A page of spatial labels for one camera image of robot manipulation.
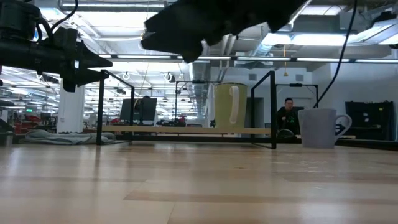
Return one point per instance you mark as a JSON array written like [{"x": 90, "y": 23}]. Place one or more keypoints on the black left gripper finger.
[
  {"x": 88, "y": 77},
  {"x": 91, "y": 59}
]

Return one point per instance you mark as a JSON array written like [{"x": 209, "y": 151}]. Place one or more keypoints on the white mug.
[{"x": 224, "y": 105}]

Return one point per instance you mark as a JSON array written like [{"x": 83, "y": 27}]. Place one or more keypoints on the grey folded cloth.
[{"x": 62, "y": 137}]

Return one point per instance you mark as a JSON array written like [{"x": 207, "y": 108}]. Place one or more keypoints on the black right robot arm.
[{"x": 280, "y": 12}]

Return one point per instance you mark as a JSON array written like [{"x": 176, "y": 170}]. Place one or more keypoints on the white pillar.
[{"x": 71, "y": 109}]

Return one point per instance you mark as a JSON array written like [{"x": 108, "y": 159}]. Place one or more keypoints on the blue-grey mug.
[{"x": 317, "y": 129}]

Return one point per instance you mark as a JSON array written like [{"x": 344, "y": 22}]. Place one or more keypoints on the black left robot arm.
[{"x": 18, "y": 53}]

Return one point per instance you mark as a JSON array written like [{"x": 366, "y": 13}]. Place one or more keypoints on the black cabinet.
[{"x": 370, "y": 119}]

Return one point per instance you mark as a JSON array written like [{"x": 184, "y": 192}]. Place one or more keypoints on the dark background monitor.
[{"x": 138, "y": 110}]

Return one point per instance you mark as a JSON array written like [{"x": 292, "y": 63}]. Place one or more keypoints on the wooden shelf black metal frame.
[{"x": 155, "y": 129}]

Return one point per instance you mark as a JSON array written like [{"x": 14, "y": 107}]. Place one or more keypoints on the black aluminium table frame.
[{"x": 186, "y": 138}]

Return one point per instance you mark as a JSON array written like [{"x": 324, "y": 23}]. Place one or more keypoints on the person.
[{"x": 287, "y": 116}]

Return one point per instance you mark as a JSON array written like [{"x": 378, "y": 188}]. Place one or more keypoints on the ceiling light strip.
[{"x": 264, "y": 58}]

